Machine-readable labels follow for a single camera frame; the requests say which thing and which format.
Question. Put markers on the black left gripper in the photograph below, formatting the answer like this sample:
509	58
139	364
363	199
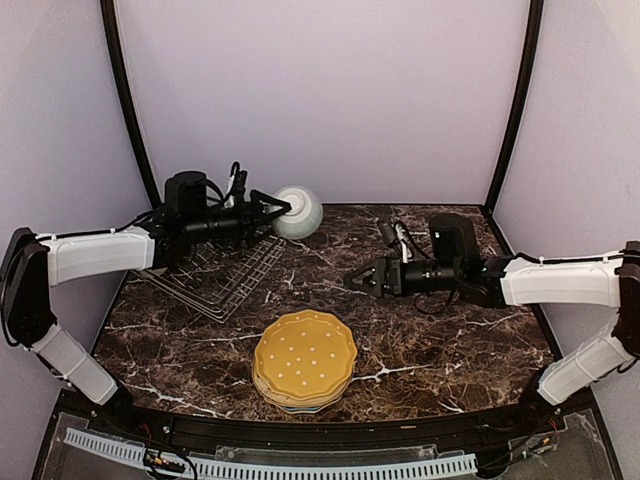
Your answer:
248	223

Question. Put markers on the black frame post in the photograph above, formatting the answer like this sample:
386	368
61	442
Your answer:
128	109
521	90

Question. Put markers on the blue polka dot plate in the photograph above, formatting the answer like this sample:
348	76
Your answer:
300	410

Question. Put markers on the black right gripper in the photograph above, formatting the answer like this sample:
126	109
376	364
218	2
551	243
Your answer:
382	268

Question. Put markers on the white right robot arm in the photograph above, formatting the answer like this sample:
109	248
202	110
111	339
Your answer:
605	287

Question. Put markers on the pale green striped bowl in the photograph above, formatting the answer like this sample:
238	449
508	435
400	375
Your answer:
305	216

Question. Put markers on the black left frame post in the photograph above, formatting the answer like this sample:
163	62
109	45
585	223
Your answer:
128	109

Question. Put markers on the black right frame post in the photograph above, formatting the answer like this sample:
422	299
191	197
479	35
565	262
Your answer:
521	90

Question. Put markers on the white slotted cable duct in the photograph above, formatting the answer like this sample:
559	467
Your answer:
251	463

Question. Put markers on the black front rail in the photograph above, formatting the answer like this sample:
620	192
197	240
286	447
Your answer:
364	419

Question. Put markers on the chrome wire dish rack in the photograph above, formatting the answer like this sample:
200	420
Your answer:
215	279

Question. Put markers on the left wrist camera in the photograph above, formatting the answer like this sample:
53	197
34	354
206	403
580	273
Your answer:
189	193

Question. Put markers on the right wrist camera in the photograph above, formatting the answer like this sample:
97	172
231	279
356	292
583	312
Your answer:
451	236

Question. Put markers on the cream ceramic plate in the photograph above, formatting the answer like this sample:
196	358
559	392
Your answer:
303	386

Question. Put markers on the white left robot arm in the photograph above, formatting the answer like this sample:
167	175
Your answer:
33	264

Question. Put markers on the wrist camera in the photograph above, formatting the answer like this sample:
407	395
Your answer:
451	236
189	193

